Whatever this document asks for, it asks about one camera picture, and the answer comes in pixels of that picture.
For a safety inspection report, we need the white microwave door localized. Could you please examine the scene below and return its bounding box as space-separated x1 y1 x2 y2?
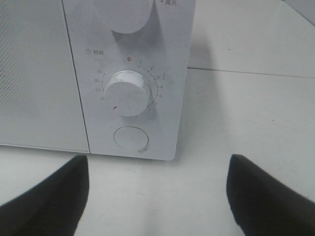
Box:
0 0 89 153

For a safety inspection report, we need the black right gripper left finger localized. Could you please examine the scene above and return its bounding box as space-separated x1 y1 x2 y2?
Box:
0 155 90 236

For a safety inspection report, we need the white microwave oven body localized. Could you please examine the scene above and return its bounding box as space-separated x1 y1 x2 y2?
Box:
63 0 196 160

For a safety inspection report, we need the white microwave knob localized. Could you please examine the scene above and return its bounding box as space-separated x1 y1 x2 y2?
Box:
104 70 151 117
94 0 154 34

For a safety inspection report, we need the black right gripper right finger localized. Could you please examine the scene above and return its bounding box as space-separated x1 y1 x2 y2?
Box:
226 154 315 236

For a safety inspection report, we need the white round door release button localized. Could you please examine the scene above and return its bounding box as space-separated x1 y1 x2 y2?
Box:
114 126 149 151

